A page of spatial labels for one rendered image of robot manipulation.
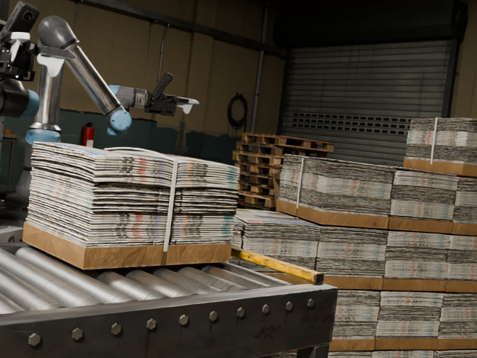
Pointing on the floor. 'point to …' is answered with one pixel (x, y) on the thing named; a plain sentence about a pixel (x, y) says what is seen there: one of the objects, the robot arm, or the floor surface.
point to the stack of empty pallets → (286, 145)
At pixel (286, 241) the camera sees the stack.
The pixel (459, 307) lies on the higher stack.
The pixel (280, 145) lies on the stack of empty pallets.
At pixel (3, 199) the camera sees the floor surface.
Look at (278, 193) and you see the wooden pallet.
